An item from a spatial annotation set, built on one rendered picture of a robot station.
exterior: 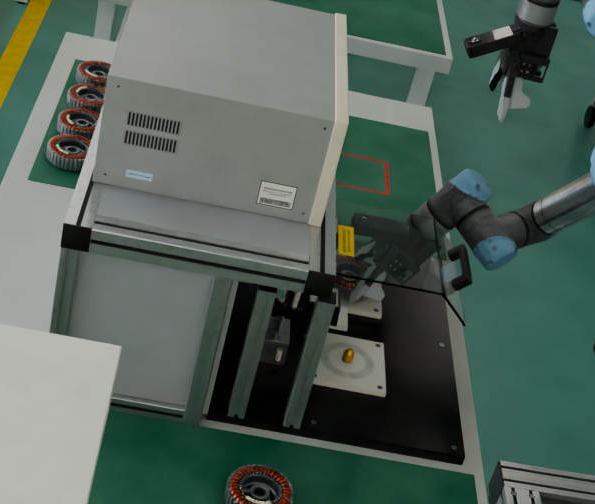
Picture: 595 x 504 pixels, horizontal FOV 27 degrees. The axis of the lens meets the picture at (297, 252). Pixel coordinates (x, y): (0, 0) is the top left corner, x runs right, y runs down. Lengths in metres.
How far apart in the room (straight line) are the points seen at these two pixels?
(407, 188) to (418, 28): 1.00
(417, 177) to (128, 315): 1.21
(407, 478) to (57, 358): 0.84
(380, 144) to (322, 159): 1.17
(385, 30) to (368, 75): 1.49
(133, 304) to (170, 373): 0.15
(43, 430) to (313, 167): 0.76
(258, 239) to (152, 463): 0.42
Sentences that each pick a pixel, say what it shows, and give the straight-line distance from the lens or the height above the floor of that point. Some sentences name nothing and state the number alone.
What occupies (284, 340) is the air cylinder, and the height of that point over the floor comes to 0.82.
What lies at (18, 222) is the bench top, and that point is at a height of 0.75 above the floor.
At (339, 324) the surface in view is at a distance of 2.31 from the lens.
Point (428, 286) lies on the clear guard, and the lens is 2.14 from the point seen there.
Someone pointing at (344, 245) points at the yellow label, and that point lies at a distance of 2.18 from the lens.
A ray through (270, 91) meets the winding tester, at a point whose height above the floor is 1.32.
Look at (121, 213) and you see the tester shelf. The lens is 2.04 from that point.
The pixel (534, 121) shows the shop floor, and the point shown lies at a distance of 5.40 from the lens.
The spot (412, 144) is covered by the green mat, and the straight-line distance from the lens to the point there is 3.26.
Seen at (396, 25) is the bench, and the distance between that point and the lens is 3.93.
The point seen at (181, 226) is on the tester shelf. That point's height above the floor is 1.11.
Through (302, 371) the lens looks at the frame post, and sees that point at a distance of 2.15.
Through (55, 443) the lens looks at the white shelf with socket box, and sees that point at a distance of 1.49.
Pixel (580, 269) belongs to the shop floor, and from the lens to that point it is 4.48.
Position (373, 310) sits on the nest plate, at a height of 0.78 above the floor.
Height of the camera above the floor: 2.23
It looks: 33 degrees down
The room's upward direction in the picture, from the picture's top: 15 degrees clockwise
